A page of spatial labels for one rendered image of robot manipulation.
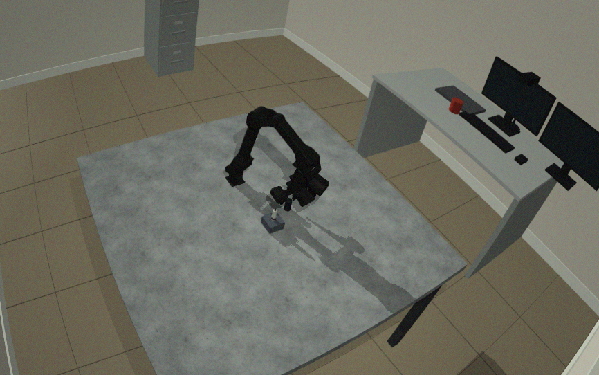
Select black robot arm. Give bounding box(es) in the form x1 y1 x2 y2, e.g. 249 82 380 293
225 106 329 207

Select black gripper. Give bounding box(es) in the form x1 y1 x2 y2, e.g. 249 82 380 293
270 175 308 205

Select black marker cap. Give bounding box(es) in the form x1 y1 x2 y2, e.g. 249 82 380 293
284 198 293 212

